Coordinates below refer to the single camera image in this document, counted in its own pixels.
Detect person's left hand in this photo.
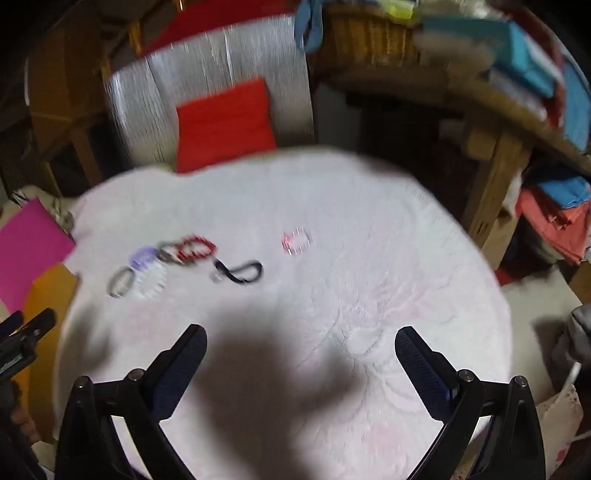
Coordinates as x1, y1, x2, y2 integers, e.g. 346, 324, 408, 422
7, 381, 41, 446

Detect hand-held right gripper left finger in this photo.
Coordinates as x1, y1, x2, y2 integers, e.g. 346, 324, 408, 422
55, 324, 208, 480

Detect silver foil mat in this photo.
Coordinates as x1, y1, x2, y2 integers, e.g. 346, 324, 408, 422
104, 14, 310, 167

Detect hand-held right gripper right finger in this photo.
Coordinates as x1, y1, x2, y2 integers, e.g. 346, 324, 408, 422
394, 326, 548, 480

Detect white bead bracelet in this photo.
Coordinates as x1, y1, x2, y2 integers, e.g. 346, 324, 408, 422
131, 263, 168, 298

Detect magenta pillow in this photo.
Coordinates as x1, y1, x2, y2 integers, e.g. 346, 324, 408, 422
0, 198, 77, 312

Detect purple bead bracelet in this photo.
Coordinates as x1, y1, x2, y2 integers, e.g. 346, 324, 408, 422
130, 247, 158, 271

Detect wooden cabinet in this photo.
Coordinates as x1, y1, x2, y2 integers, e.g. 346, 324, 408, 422
25, 0, 144, 185

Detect patterned cloth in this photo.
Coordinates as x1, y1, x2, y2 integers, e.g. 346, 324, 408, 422
46, 198, 77, 236

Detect black cord bracelet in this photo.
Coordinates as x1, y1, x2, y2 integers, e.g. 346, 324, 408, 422
210, 259, 264, 284

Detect stack of folded clothes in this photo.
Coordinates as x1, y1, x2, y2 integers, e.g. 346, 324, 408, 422
416, 9, 591, 153

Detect coral folded cloth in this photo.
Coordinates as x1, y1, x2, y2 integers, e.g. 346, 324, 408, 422
515, 187, 591, 266

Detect white floral bag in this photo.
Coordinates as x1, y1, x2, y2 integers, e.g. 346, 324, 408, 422
536, 381, 591, 476

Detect grey cloth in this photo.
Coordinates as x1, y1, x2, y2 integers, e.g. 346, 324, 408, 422
551, 305, 591, 370

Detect orange box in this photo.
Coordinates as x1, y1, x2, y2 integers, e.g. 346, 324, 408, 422
11, 263, 81, 444

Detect blue strap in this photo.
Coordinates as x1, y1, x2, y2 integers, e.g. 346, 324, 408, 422
294, 0, 326, 52

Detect red bead bracelet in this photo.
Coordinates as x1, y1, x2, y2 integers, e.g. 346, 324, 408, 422
178, 234, 218, 265

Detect wicker basket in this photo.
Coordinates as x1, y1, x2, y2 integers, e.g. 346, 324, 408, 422
323, 4, 421, 70

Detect grey bracelet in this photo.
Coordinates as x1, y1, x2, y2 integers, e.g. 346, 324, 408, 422
107, 267, 137, 298

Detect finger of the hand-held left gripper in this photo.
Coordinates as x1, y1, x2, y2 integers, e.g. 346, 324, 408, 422
0, 311, 25, 339
19, 308, 57, 343

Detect pink bracelet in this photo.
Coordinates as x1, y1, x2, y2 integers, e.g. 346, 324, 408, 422
281, 226, 311, 254

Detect red pillow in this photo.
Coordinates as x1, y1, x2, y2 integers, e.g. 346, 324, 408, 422
175, 78, 278, 174

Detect wooden table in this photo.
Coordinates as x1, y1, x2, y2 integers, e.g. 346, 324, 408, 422
314, 69, 591, 268

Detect blue folded cloth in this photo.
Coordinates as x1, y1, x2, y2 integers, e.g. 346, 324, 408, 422
538, 175, 591, 208

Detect dark metal bracelet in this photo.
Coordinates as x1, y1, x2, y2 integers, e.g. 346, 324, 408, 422
158, 241, 185, 266

